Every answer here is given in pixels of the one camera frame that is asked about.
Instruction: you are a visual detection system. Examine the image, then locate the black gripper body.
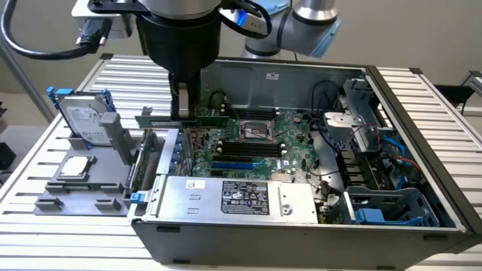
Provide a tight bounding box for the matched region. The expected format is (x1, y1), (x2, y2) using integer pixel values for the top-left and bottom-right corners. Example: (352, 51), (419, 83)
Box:
(135, 13), (222, 86)

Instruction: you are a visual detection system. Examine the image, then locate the green expansion card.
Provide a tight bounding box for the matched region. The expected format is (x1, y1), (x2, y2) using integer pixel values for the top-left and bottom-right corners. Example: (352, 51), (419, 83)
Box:
(133, 113), (231, 130)

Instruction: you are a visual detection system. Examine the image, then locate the black RAM slot bank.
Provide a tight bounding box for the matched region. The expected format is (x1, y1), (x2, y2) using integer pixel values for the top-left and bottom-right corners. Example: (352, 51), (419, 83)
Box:
(232, 106), (280, 120)
(216, 138), (286, 159)

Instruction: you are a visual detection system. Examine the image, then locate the CPU socket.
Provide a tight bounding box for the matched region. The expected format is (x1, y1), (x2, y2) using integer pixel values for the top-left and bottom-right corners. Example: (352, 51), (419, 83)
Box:
(231, 118), (279, 142)

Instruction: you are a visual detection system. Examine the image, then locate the green graphics card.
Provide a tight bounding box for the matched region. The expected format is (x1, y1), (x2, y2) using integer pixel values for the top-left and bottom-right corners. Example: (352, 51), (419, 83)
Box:
(128, 106), (169, 196)

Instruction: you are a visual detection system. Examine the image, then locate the blue expansion slot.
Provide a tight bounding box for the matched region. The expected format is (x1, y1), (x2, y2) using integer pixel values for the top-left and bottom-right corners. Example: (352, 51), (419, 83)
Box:
(209, 161), (254, 171)

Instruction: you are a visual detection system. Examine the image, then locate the hard disk with blue carrier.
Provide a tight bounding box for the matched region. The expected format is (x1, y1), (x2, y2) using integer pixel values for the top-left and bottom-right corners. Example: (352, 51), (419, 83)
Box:
(47, 86), (116, 150)

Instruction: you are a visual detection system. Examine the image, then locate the grey parts rack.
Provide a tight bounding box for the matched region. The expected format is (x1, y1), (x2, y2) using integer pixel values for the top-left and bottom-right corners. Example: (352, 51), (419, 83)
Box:
(33, 112), (175, 217)

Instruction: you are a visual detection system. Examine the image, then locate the green motherboard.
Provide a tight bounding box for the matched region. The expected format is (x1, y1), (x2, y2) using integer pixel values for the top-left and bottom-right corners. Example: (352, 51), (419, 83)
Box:
(179, 108), (327, 195)

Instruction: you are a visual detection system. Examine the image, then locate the blue case latch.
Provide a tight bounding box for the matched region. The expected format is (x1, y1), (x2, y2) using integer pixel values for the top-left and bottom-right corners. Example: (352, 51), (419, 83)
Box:
(128, 190), (147, 204)

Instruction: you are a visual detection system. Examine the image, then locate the silver CPU chip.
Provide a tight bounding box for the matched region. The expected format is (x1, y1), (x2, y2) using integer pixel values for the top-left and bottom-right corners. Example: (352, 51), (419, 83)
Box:
(61, 156), (96, 178)

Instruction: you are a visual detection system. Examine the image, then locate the small silver heatsink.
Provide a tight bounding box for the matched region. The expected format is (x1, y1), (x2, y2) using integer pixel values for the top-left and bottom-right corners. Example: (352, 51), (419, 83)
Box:
(268, 172), (295, 183)

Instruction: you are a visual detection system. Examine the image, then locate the silver power supply unit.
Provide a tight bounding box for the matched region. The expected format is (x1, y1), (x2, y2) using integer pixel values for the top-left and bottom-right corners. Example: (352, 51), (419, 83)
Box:
(156, 176), (318, 224)

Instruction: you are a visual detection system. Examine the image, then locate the metal drive cage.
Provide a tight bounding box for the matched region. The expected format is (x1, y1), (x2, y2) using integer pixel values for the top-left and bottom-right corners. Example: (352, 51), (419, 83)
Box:
(322, 78), (392, 154)

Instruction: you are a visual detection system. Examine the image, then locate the black background box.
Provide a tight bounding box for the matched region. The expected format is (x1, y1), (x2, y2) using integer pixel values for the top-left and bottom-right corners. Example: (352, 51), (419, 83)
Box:
(0, 142), (16, 171)

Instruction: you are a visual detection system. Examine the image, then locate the black open PC case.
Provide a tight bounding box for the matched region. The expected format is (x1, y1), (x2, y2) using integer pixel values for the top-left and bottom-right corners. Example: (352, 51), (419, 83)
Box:
(127, 56), (475, 266)

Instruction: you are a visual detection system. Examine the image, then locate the blue-grey disk bay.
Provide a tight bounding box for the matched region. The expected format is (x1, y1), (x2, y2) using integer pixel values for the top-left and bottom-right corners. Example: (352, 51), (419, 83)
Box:
(343, 185), (442, 228)

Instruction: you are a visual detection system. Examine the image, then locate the black and silver background equipment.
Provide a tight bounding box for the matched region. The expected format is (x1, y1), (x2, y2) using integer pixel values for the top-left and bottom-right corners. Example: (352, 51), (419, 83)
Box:
(431, 70), (482, 116)

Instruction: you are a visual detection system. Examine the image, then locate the short black wire loop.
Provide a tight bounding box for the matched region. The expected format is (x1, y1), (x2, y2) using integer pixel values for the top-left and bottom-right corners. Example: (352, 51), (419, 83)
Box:
(208, 90), (228, 110)

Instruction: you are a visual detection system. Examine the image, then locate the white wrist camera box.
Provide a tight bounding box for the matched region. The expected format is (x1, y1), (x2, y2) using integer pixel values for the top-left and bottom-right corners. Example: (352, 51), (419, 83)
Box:
(71, 0), (133, 40)

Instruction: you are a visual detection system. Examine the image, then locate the black cable with blue plug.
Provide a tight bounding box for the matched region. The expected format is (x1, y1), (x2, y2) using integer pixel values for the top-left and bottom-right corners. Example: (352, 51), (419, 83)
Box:
(217, 0), (272, 38)

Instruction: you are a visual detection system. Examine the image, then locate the black looped wire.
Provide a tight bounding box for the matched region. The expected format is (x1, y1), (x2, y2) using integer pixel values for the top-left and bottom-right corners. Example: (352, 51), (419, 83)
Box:
(310, 80), (342, 115)

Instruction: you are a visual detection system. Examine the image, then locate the thick black camera cable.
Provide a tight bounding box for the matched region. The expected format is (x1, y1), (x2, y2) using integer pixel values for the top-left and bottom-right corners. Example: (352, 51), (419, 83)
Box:
(0, 0), (113, 60)

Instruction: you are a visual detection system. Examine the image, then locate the aluminium frame post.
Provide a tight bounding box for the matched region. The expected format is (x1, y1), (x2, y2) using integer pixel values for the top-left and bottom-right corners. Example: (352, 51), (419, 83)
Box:
(0, 42), (55, 123)

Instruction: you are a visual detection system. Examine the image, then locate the blue wire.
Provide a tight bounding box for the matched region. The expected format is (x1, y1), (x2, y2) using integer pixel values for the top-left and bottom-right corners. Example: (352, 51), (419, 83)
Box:
(379, 134), (410, 160)

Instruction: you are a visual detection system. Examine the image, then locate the red wire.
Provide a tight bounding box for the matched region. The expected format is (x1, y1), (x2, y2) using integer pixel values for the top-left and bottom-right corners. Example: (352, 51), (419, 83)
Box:
(400, 157), (423, 183)

